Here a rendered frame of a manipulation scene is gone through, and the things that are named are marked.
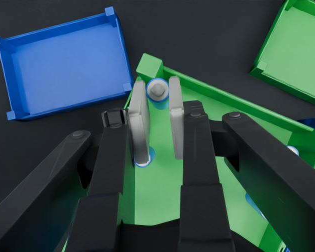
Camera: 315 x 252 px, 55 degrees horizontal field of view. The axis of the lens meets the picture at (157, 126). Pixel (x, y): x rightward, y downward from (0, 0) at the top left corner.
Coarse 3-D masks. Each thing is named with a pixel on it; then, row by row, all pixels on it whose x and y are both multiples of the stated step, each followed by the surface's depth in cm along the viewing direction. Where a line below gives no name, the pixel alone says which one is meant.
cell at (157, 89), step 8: (152, 80) 22; (160, 80) 22; (152, 88) 22; (160, 88) 22; (168, 88) 22; (152, 96) 22; (160, 96) 22; (168, 96) 22; (152, 104) 26; (160, 104) 23; (168, 104) 27
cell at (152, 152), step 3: (150, 147) 34; (150, 150) 32; (153, 150) 34; (150, 153) 30; (153, 153) 33; (150, 156) 29; (153, 156) 33; (150, 159) 29; (147, 162) 30; (138, 165) 30; (141, 165) 30; (144, 165) 30
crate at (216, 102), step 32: (160, 64) 28; (128, 96) 31; (192, 96) 36; (224, 96) 31; (160, 128) 36; (288, 128) 34; (160, 160) 36; (160, 192) 36; (224, 192) 35; (256, 224) 35
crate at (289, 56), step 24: (288, 0) 70; (312, 0) 69; (288, 24) 74; (312, 24) 74; (264, 48) 70; (288, 48) 74; (312, 48) 74; (264, 72) 70; (288, 72) 74; (312, 72) 74; (312, 96) 69
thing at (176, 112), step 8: (176, 80) 21; (176, 88) 19; (176, 96) 17; (176, 104) 16; (176, 112) 16; (176, 120) 16; (176, 128) 16; (176, 136) 16; (176, 144) 16; (176, 152) 16
